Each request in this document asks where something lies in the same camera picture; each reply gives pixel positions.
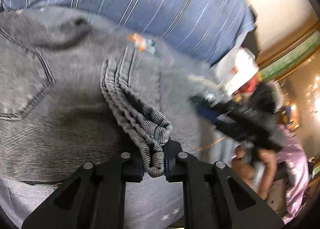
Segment grey denim pants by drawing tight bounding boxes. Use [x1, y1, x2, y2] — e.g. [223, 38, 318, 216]
[1, 7, 216, 182]

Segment grey patterned bed sheet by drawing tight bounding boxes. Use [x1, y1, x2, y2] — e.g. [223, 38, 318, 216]
[1, 132, 239, 228]

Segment blue plaid pillow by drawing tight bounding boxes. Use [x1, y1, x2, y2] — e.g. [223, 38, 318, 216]
[1, 0, 254, 64]

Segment right hand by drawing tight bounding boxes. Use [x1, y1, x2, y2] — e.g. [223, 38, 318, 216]
[231, 144, 278, 201]

